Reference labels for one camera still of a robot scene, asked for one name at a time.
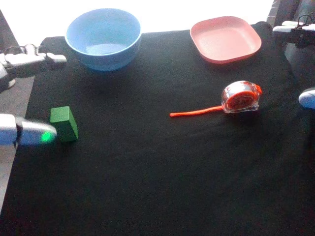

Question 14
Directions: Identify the clear orange tape measure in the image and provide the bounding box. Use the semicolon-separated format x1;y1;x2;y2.
169;80;263;119

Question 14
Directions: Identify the blue bowl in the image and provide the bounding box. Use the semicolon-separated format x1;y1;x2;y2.
65;8;143;72

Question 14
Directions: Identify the green block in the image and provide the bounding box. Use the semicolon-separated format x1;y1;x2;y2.
49;106;79;143

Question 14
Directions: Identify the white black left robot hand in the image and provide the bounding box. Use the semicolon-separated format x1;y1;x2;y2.
0;43;67;93

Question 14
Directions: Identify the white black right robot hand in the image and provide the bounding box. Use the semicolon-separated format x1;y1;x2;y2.
272;20;315;49

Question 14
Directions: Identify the pink square plate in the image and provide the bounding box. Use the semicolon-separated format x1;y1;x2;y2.
189;16;262;65

